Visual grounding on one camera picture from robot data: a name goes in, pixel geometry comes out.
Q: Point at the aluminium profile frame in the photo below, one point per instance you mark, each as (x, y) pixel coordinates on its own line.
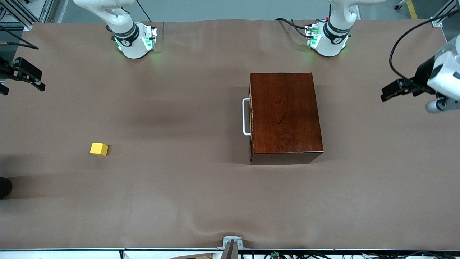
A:
(440, 16)

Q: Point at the grey caster wheel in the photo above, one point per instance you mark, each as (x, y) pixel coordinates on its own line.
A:
(399, 5)

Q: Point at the brown table mat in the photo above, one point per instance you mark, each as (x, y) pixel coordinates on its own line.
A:
(179, 187)

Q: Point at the yellow block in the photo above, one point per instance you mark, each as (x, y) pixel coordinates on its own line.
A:
(98, 149)

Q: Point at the light wooden board piece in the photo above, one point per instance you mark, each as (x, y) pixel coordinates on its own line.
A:
(194, 256)

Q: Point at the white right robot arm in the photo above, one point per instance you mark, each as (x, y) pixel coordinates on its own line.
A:
(133, 46)

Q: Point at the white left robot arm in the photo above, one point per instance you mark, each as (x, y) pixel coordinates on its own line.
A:
(334, 36)

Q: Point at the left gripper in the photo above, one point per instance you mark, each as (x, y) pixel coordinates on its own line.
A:
(421, 76)

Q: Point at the aluminium frame with diagonal struts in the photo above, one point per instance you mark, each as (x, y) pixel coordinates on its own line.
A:
(21, 16)

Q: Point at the dark brown wooden cabinet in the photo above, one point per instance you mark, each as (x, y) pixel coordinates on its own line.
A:
(287, 115)

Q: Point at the grey metal clamp bracket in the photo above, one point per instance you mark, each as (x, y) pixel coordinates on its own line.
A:
(231, 242)

